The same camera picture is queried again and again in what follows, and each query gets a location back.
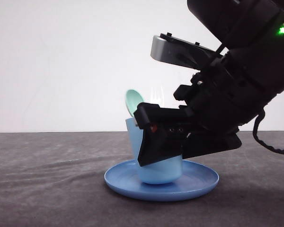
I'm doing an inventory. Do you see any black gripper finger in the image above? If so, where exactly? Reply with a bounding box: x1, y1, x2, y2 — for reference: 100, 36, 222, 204
138, 122, 187, 166
182, 133, 241, 159

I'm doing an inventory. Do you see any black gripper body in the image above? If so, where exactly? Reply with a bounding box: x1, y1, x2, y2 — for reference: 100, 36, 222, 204
133, 49, 282, 134

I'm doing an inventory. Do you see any light blue plastic cup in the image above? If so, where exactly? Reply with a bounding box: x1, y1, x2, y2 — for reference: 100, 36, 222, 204
125, 118, 183, 184

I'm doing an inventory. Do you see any mint green plastic spoon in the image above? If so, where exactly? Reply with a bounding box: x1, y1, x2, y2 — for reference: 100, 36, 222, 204
125, 89, 144, 117

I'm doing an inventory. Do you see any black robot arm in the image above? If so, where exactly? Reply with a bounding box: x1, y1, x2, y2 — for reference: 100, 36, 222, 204
134, 0, 284, 166

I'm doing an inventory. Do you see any blue plastic plate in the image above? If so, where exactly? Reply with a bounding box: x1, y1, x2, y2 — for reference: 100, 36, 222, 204
104, 160, 220, 202

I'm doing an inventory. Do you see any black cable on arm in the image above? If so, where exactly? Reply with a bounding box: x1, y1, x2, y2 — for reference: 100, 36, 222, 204
252, 108, 284, 156

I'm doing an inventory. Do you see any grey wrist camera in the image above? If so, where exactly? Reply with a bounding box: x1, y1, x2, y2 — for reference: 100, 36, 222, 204
151, 33, 215, 70

